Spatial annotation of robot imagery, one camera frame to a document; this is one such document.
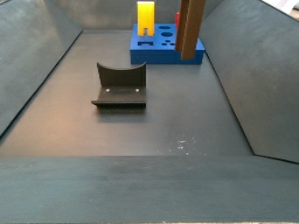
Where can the brown arch block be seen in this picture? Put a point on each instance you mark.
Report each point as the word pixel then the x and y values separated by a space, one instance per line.
pixel 188 27

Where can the blue shape sorter board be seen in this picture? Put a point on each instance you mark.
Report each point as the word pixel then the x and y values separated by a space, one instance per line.
pixel 156 49

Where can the black curved stand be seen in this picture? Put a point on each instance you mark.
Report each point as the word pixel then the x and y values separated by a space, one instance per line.
pixel 121 87

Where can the red rectangular block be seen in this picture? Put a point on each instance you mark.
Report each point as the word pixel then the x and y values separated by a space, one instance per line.
pixel 176 19

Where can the yellow slotted block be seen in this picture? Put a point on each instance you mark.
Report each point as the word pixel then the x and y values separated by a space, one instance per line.
pixel 145 18

